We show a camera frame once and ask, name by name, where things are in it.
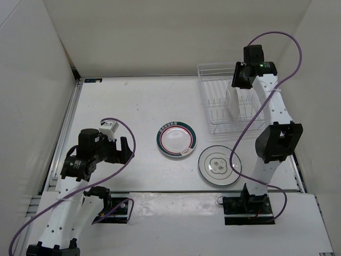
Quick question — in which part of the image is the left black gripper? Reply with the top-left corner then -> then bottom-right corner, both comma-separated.
92,133 -> 134,164

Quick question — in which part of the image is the plain white plate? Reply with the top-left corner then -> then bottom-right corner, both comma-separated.
225,86 -> 240,121

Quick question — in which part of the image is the green red rimmed plate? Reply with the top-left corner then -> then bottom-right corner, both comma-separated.
156,121 -> 197,158

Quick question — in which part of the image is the white plate green motif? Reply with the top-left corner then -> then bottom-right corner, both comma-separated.
198,145 -> 239,187

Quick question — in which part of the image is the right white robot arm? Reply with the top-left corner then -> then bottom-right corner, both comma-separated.
232,45 -> 303,213

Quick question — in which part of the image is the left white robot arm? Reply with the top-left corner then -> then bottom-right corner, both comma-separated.
26,128 -> 135,255

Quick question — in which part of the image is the small dark label sticker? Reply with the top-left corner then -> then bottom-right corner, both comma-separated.
84,78 -> 102,83

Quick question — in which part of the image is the white wire dish rack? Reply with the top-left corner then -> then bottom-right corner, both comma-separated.
197,62 -> 261,134

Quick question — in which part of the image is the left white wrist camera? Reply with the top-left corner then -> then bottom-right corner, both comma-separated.
99,119 -> 119,141

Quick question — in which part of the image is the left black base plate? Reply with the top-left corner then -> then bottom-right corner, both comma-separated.
92,197 -> 135,224

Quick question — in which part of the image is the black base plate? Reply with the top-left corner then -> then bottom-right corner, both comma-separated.
92,197 -> 135,224
217,196 -> 275,226

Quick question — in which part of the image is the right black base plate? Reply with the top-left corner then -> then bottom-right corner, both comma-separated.
217,196 -> 275,226

